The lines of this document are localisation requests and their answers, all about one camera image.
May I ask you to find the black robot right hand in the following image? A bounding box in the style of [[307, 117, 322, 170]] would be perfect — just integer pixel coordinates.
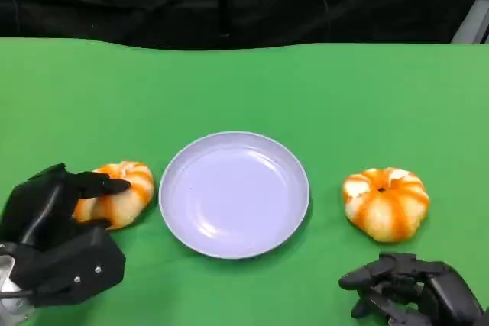
[[338, 252, 485, 326]]

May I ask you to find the orange white toy bread roll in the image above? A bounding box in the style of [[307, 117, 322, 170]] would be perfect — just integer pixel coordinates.
[[72, 160, 156, 231]]

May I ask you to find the lilac plate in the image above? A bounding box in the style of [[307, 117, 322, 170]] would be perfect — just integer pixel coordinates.
[[158, 131, 310, 260]]

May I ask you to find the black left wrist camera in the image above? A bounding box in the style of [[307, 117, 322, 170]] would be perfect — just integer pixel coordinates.
[[0, 225, 127, 308]]

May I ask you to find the toy bread roll with dark hole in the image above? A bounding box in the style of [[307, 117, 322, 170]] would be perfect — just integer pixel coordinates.
[[342, 167, 431, 244]]

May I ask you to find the green table cloth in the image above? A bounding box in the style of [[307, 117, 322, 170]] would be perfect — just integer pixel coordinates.
[[0, 37, 489, 326]]

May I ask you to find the grey metal frame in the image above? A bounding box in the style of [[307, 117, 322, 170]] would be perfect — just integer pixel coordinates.
[[450, 0, 489, 44]]

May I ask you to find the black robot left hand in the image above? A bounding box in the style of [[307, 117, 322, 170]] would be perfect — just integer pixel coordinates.
[[0, 163, 131, 250]]

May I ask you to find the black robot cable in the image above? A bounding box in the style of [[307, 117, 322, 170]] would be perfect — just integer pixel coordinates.
[[0, 289, 36, 301]]

